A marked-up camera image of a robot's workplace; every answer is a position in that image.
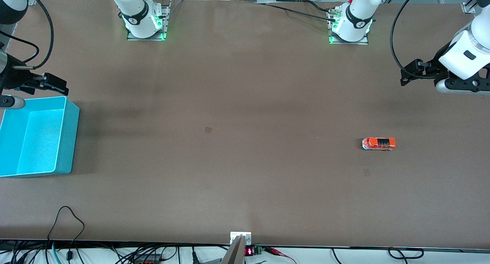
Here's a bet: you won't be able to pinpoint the blue plastic box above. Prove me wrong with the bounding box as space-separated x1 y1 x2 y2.
0 96 80 178

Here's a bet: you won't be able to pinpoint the black box with red ports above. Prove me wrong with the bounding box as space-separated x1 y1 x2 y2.
132 254 163 264

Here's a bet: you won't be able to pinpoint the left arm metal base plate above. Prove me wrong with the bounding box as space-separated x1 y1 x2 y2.
328 8 370 46

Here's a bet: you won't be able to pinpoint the grey metal bar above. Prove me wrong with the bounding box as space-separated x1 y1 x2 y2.
221 235 246 264

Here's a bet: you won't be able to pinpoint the red clip leads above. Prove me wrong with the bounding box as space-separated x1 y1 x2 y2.
264 247 297 264

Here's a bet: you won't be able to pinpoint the small white bracket plate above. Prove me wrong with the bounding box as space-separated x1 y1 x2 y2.
230 232 252 245

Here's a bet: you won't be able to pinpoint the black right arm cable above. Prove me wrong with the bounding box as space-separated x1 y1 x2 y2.
0 0 54 70

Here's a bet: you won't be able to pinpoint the thin black looped cable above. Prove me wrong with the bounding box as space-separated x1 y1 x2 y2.
47 206 85 261

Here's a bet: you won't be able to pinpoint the black coiled cable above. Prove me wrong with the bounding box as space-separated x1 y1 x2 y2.
387 247 425 260

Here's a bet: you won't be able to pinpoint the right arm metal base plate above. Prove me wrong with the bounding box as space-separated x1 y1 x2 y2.
126 0 172 41

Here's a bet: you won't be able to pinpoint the black cable across table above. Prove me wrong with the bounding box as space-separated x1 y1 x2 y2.
263 0 338 22

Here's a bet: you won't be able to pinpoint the orange toy bus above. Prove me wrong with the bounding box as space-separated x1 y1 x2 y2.
362 137 396 151

